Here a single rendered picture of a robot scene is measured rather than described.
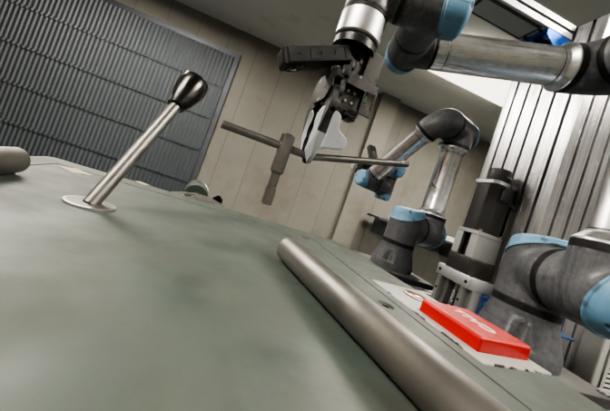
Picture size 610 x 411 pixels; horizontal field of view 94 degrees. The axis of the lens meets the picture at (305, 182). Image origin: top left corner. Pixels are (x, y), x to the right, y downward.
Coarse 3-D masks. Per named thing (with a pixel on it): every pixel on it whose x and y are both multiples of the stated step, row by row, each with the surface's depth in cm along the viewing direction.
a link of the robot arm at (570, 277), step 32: (608, 64) 51; (608, 160) 46; (608, 192) 44; (608, 224) 43; (576, 256) 44; (608, 256) 41; (544, 288) 48; (576, 288) 42; (608, 288) 38; (576, 320) 44; (608, 320) 38
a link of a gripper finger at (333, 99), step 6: (336, 84) 42; (336, 90) 42; (330, 96) 42; (336, 96) 42; (324, 102) 44; (330, 102) 41; (336, 102) 42; (330, 108) 42; (336, 108) 42; (324, 114) 42; (330, 114) 42; (324, 120) 42; (318, 126) 43; (324, 126) 43; (324, 132) 43
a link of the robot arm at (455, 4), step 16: (416, 0) 44; (432, 0) 43; (448, 0) 43; (464, 0) 43; (400, 16) 46; (416, 16) 45; (432, 16) 45; (448, 16) 44; (464, 16) 44; (400, 32) 52; (416, 32) 48; (432, 32) 47; (448, 32) 46; (416, 48) 53
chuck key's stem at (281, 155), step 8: (280, 136) 44; (288, 136) 43; (280, 144) 44; (288, 144) 44; (280, 152) 43; (288, 152) 44; (280, 160) 43; (272, 168) 44; (280, 168) 44; (272, 176) 44; (272, 184) 44; (264, 192) 44; (272, 192) 44; (264, 200) 44; (272, 200) 44
